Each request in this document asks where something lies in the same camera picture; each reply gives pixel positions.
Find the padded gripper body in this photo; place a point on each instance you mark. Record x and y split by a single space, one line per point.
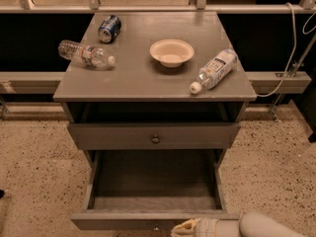
207 228

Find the grey upper drawer with knob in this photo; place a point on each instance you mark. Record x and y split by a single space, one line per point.
153 136

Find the grey wooden drawer cabinet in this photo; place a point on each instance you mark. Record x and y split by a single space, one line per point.
140 90

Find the blue soda can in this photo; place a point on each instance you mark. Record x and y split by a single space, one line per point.
109 28

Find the clear plastic water bottle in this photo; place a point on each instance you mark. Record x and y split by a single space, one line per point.
86 54

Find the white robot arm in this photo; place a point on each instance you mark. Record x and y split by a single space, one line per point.
252 224

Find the white paper bowl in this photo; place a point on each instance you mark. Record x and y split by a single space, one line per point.
171 53

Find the white labelled plastic bottle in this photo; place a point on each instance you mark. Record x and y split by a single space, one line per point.
214 71

